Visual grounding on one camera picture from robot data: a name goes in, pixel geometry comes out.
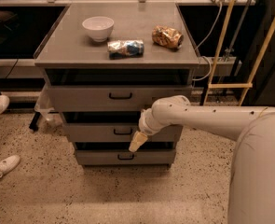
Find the clear plastic bag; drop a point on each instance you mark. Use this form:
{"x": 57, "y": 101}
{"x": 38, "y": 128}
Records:
{"x": 44, "y": 107}

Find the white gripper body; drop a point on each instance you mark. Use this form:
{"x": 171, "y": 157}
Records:
{"x": 145, "y": 126}

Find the grey drawer cabinet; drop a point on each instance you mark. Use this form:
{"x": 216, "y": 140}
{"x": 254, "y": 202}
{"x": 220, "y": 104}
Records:
{"x": 102, "y": 68}

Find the white sneaker lower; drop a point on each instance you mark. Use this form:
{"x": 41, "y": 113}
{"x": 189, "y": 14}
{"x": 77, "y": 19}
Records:
{"x": 8, "y": 164}

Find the grey cable tray rail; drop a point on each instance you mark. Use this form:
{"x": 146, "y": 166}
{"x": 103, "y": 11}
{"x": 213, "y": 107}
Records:
{"x": 223, "y": 68}

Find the grey drawer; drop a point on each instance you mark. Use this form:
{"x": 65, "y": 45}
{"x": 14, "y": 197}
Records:
{"x": 110, "y": 98}
{"x": 115, "y": 132}
{"x": 124, "y": 157}

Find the grey top drawer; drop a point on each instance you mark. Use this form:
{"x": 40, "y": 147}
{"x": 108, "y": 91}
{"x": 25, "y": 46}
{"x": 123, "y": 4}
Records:
{"x": 110, "y": 98}

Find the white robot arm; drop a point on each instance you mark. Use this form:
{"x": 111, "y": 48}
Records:
{"x": 251, "y": 197}

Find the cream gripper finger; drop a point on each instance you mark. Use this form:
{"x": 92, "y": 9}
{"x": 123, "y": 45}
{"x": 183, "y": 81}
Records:
{"x": 137, "y": 141}

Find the white ceramic bowl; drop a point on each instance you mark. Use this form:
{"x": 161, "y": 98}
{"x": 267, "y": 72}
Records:
{"x": 98, "y": 28}

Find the crushed gold can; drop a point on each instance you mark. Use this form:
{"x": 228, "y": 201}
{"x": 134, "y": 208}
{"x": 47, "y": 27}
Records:
{"x": 167, "y": 37}

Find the grey bottom drawer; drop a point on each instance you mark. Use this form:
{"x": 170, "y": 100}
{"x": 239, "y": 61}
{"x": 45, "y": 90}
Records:
{"x": 124, "y": 157}

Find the crushed blue silver can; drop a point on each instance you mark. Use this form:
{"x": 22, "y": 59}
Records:
{"x": 125, "y": 48}

